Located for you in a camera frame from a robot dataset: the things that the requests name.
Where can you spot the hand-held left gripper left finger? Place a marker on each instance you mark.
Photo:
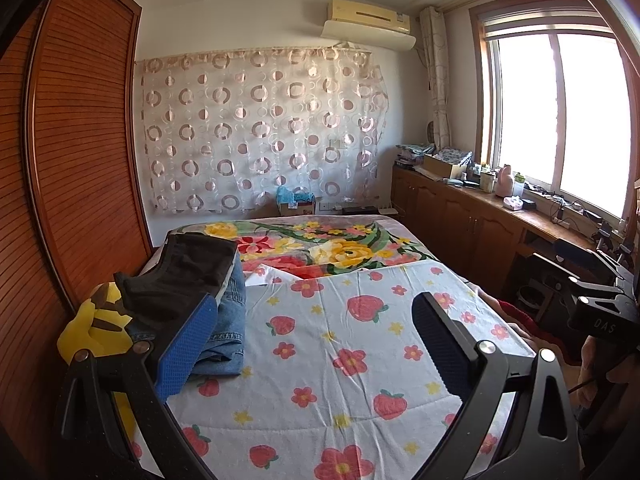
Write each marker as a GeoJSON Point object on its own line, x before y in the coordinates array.
{"type": "Point", "coordinates": [187, 345]}

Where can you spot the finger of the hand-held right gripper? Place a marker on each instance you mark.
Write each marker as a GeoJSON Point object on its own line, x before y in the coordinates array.
{"type": "Point", "coordinates": [600, 287]}

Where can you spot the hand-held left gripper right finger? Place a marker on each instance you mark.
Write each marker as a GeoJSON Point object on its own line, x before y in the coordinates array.
{"type": "Point", "coordinates": [440, 340]}

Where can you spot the black pants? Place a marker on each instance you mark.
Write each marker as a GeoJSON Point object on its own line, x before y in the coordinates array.
{"type": "Point", "coordinates": [175, 280]}

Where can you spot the person's right forearm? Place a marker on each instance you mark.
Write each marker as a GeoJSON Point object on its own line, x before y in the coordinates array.
{"type": "Point", "coordinates": [615, 440]}

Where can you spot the person's right hand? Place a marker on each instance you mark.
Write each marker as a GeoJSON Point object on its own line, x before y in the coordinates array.
{"type": "Point", "coordinates": [597, 375]}

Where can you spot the blue folded jeans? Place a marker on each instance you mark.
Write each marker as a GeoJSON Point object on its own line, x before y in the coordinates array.
{"type": "Point", "coordinates": [225, 330]}

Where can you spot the small black tripod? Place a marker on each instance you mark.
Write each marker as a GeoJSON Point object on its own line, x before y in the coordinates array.
{"type": "Point", "coordinates": [612, 240]}

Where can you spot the red cloth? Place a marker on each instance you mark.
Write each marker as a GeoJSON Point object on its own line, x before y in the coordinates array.
{"type": "Point", "coordinates": [515, 315]}

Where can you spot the yellow plush toy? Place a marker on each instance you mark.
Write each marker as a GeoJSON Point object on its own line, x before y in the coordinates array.
{"type": "Point", "coordinates": [90, 330]}

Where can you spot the strawberry print bed sheet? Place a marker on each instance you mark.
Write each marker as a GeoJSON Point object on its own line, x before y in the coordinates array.
{"type": "Point", "coordinates": [325, 360]}

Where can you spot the small white box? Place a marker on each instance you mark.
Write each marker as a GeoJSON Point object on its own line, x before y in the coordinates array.
{"type": "Point", "coordinates": [512, 204]}

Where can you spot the long wooden cabinet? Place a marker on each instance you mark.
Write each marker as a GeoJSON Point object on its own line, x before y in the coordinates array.
{"type": "Point", "coordinates": [450, 210]}

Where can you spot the floral blanket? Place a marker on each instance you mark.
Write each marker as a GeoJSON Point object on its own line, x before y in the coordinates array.
{"type": "Point", "coordinates": [340, 250]}

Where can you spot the black flat box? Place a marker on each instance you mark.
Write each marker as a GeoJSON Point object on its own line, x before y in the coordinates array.
{"type": "Point", "coordinates": [362, 210]}

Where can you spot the white jar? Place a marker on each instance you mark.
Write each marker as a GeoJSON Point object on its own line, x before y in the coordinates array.
{"type": "Point", "coordinates": [486, 179]}

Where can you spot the open cardboard box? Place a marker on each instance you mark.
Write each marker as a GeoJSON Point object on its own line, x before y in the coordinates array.
{"type": "Point", "coordinates": [442, 166]}

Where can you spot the small cardboard box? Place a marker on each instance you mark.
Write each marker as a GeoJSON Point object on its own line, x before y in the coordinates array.
{"type": "Point", "coordinates": [297, 209]}

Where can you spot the blue plastic bag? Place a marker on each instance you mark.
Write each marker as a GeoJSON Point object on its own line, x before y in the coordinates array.
{"type": "Point", "coordinates": [295, 194]}

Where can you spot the patterned fabric stack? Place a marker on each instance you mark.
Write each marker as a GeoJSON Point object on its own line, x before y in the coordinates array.
{"type": "Point", "coordinates": [414, 155]}

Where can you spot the wooden framed window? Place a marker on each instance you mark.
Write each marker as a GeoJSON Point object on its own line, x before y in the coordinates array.
{"type": "Point", "coordinates": [540, 110]}

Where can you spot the circle pattern sheer curtain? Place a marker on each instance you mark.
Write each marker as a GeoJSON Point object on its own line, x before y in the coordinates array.
{"type": "Point", "coordinates": [260, 125]}

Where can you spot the wooden slatted wardrobe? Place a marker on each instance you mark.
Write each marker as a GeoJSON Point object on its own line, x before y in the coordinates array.
{"type": "Point", "coordinates": [85, 135]}

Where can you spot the beige window curtain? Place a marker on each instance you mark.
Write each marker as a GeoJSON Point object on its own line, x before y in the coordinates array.
{"type": "Point", "coordinates": [440, 75]}

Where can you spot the wall air conditioner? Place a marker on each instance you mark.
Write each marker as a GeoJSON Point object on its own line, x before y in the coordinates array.
{"type": "Point", "coordinates": [370, 27]}

